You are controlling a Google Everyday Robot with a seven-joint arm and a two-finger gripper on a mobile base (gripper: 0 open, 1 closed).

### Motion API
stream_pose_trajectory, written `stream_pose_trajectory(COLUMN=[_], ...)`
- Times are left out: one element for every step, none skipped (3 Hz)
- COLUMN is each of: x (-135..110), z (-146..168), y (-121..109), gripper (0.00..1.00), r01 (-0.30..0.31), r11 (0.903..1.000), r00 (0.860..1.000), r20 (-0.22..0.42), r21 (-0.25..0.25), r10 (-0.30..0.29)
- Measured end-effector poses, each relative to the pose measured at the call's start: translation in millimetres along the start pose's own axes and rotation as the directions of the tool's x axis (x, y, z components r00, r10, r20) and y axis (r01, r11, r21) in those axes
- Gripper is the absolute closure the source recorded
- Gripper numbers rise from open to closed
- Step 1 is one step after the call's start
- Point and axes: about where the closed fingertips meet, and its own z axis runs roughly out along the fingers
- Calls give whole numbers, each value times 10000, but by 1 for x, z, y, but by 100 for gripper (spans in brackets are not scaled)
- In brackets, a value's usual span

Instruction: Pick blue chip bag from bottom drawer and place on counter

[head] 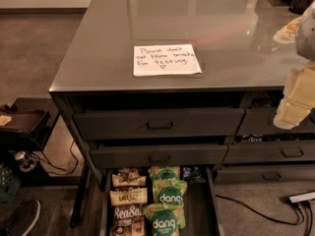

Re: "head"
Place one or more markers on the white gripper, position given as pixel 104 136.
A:
pixel 307 36

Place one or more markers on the blue chip bag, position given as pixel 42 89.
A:
pixel 193 175

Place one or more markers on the top right drawer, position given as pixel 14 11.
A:
pixel 260 121

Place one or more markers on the middle right drawer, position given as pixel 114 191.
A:
pixel 270 152

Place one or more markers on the bottom right drawer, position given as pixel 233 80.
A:
pixel 266 173

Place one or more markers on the top left drawer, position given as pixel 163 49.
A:
pixel 158 123

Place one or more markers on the middle left drawer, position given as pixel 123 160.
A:
pixel 140 156

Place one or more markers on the grey glass-top drawer cabinet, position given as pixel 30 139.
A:
pixel 242 67

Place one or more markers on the middle green dang bag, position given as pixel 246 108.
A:
pixel 170 191

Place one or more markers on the green dang bag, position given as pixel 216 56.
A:
pixel 164 172
pixel 166 219
pixel 170 191

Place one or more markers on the back green dang bag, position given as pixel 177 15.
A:
pixel 164 172

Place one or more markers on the front green dang bag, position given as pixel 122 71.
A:
pixel 166 219

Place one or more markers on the front cream bare snack bag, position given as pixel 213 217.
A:
pixel 132 197

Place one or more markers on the cream bare snack bag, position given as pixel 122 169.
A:
pixel 132 197
pixel 119 181

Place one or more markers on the back cream bare snack bag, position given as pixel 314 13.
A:
pixel 119 181

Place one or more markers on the open bottom left drawer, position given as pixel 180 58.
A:
pixel 200 205

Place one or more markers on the brown sea salt snack bag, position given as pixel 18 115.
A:
pixel 128 220

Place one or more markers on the white power strip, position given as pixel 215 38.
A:
pixel 302 197

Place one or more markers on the white handwritten paper note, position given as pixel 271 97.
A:
pixel 161 60

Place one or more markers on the black side tray stand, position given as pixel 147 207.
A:
pixel 23 131

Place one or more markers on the silver round metal object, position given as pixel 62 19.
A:
pixel 26 162

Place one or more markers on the grey sneaker shoe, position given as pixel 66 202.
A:
pixel 23 219

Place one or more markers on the green plastic crate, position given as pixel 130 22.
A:
pixel 9 185

